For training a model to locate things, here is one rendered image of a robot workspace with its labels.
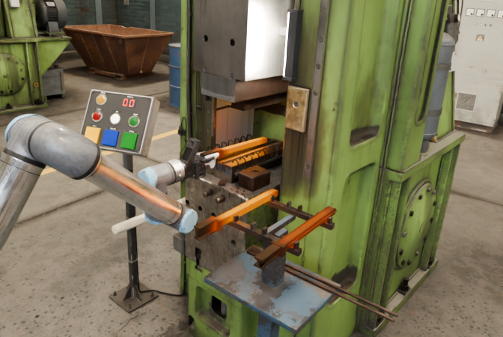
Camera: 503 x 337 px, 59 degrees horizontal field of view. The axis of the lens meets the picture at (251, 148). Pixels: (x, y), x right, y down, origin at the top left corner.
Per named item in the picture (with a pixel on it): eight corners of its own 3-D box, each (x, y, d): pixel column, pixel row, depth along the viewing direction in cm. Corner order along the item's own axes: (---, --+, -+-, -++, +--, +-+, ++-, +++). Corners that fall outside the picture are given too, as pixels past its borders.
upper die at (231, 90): (234, 102, 177) (235, 79, 174) (200, 93, 189) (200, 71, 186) (296, 89, 207) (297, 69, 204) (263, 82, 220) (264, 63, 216)
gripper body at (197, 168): (194, 170, 187) (172, 178, 178) (194, 151, 184) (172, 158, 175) (207, 175, 182) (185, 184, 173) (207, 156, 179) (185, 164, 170)
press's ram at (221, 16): (261, 85, 166) (268, -29, 152) (193, 70, 189) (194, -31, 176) (322, 74, 196) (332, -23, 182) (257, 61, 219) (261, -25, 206)
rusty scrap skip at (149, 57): (126, 86, 768) (123, 36, 740) (62, 70, 869) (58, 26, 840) (175, 77, 862) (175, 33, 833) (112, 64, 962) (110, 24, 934)
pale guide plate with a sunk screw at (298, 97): (302, 132, 173) (307, 90, 167) (284, 127, 178) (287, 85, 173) (305, 131, 174) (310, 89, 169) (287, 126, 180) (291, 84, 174)
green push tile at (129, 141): (133, 149, 204) (137, 133, 205) (119, 147, 206) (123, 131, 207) (135, 150, 206) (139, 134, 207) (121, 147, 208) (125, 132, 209)
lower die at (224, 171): (231, 183, 189) (232, 165, 186) (200, 170, 202) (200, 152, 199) (290, 159, 219) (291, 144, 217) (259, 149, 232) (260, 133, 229)
